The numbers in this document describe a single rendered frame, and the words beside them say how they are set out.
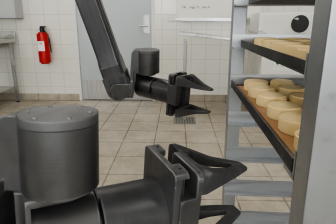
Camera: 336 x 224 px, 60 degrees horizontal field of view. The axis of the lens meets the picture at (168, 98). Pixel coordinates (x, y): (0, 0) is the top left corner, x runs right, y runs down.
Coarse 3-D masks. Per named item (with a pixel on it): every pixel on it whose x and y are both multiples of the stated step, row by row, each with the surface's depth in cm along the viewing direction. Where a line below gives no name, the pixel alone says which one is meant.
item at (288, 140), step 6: (246, 96) 57; (252, 102) 52; (258, 108) 49; (264, 108) 49; (264, 114) 45; (270, 120) 43; (276, 120) 43; (276, 126) 40; (276, 132) 38; (282, 138) 36; (288, 138) 36; (288, 144) 34; (294, 150) 33
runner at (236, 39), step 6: (234, 36) 65; (240, 36) 65; (246, 36) 65; (252, 36) 65; (258, 36) 65; (264, 36) 65; (270, 36) 65; (276, 36) 64; (282, 36) 64; (288, 36) 64; (294, 36) 64; (300, 36) 64; (306, 36) 64; (234, 42) 65; (240, 42) 65; (252, 42) 65; (234, 48) 63; (240, 48) 63
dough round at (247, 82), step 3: (252, 78) 64; (246, 81) 61; (249, 81) 61; (252, 81) 61; (255, 81) 61; (258, 81) 61; (261, 81) 61; (264, 81) 61; (267, 81) 62; (246, 84) 61; (249, 84) 60; (267, 84) 60; (243, 87) 63; (246, 87) 61; (246, 90) 61
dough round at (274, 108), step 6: (270, 102) 45; (276, 102) 45; (282, 102) 45; (288, 102) 45; (294, 102) 45; (270, 108) 43; (276, 108) 42; (282, 108) 42; (288, 108) 42; (294, 108) 42; (300, 108) 42; (270, 114) 43; (276, 114) 42
